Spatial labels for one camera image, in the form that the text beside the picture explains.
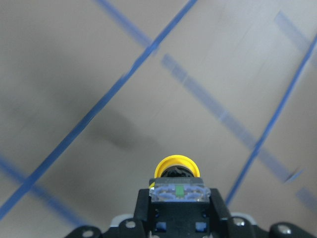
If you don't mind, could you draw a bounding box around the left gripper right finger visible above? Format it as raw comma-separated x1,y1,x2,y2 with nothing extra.
205,188,231,233

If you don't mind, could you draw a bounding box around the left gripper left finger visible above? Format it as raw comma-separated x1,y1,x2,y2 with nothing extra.
133,189,155,233

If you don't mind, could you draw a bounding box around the yellow push button switch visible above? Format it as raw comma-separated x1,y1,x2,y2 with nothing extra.
149,155,211,203

